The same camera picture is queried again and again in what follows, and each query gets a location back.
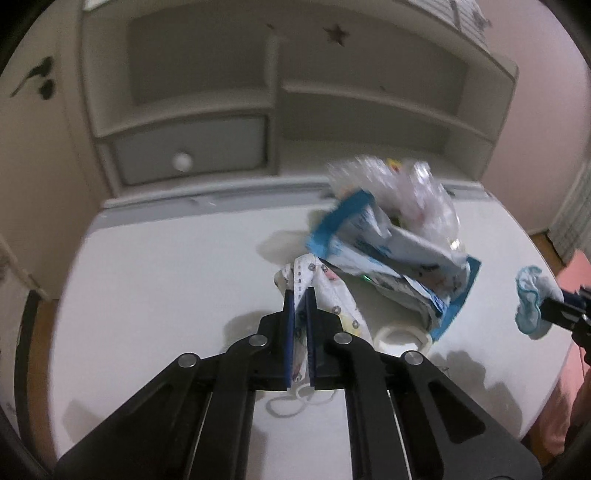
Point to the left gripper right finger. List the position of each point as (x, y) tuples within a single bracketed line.
[(406, 418)]

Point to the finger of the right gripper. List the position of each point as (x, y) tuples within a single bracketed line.
[(560, 314)]

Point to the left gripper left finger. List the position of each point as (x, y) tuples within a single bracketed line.
[(194, 418)]

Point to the light blue cloth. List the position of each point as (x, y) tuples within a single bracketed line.
[(533, 288)]

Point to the white tape roll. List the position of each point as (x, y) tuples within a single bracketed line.
[(398, 339)]

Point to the blue white snack wrapper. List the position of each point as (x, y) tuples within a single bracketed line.
[(359, 239)]

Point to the white patterned face mask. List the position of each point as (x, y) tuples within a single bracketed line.
[(332, 295)]

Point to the pink bed blanket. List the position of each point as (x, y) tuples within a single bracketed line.
[(568, 407)]

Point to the clear crumpled plastic bag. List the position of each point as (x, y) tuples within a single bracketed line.
[(406, 191)]

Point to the grey drawer with knob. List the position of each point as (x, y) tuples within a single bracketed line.
[(191, 148)]

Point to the white desk hutch shelf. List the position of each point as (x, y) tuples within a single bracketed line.
[(398, 79)]

